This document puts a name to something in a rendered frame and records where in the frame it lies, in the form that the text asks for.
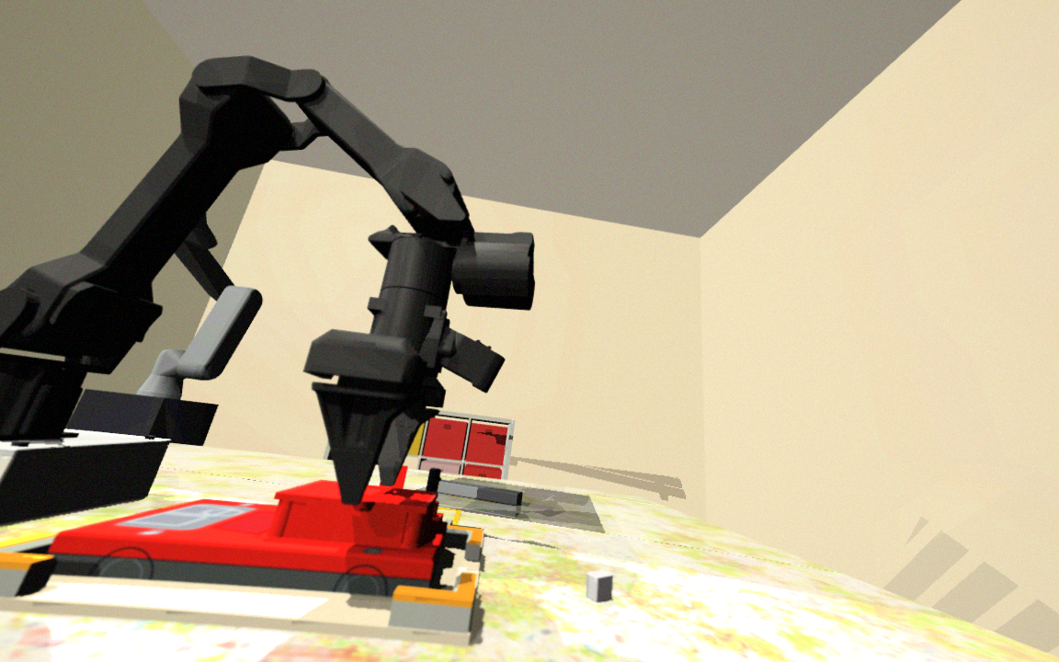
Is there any yellow rectangular outline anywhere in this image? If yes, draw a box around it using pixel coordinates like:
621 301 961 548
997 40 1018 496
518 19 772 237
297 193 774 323
438 508 461 524

